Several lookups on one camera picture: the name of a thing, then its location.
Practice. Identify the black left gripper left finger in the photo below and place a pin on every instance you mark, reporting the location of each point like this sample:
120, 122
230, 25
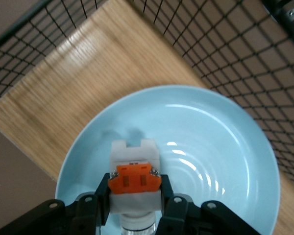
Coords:
63, 218

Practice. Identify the white orange button with red tip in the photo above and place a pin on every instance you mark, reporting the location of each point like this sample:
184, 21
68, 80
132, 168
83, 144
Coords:
134, 151

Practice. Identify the light blue round plate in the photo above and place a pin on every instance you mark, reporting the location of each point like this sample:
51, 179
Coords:
210, 137

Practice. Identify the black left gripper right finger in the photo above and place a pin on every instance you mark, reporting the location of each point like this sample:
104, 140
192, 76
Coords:
198, 220

